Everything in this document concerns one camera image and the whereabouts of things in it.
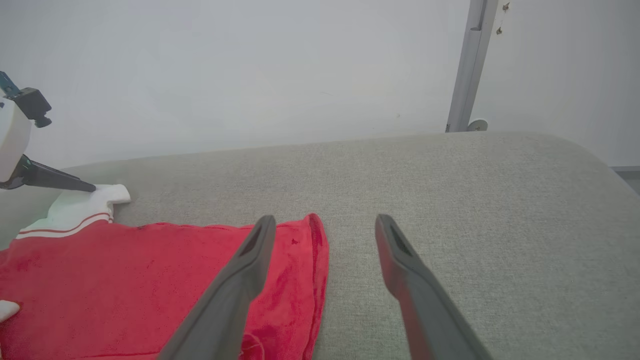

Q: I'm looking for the red and white jersey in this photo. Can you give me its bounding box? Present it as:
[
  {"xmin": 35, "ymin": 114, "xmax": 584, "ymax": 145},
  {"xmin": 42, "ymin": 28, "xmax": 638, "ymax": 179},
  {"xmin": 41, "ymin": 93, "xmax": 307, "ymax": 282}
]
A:
[{"xmin": 0, "ymin": 184, "xmax": 331, "ymax": 360}]

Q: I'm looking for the grey metal post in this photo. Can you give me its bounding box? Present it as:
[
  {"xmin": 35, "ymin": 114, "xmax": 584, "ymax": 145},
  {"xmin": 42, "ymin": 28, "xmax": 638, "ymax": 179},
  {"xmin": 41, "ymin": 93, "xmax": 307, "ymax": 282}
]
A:
[{"xmin": 445, "ymin": 0, "xmax": 500, "ymax": 133}]

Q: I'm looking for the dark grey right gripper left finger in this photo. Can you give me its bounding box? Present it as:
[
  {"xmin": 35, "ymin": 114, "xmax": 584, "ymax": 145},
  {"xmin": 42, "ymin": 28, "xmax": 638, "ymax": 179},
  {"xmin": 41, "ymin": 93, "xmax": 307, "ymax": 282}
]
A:
[{"xmin": 157, "ymin": 215, "xmax": 277, "ymax": 360}]

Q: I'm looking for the grey fabric sofa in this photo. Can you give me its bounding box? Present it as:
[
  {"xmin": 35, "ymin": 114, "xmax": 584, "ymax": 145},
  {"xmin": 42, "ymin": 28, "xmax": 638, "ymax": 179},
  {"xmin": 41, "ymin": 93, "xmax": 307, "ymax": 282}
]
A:
[{"xmin": 0, "ymin": 131, "xmax": 640, "ymax": 360}]

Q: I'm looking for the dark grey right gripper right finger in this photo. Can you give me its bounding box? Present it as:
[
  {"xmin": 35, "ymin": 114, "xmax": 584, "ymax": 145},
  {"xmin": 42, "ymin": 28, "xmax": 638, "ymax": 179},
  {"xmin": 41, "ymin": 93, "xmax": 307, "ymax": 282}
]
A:
[{"xmin": 375, "ymin": 214, "xmax": 494, "ymax": 360}]

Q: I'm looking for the teal plug left camera cable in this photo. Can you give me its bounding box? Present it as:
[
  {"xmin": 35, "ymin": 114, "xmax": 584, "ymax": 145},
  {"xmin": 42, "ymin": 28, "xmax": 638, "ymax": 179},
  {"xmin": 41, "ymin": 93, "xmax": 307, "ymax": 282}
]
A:
[{"xmin": 0, "ymin": 71, "xmax": 21, "ymax": 98}]

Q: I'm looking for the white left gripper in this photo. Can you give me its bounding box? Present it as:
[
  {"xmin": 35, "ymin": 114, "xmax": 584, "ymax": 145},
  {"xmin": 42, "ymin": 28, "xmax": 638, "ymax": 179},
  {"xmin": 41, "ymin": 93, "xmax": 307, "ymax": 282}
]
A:
[{"xmin": 0, "ymin": 97, "xmax": 97, "ymax": 193}]

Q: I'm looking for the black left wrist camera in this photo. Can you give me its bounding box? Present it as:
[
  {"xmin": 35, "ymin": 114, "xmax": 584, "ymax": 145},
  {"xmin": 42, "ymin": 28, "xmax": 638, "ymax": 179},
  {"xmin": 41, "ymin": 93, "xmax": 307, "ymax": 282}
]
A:
[{"xmin": 9, "ymin": 87, "xmax": 53, "ymax": 129}]

